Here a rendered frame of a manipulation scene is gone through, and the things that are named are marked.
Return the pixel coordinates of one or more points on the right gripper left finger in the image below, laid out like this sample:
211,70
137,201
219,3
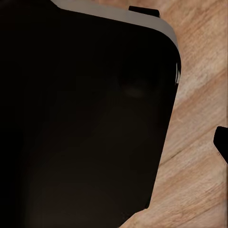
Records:
11,142

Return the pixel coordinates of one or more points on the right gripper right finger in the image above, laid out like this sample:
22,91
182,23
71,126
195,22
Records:
221,141

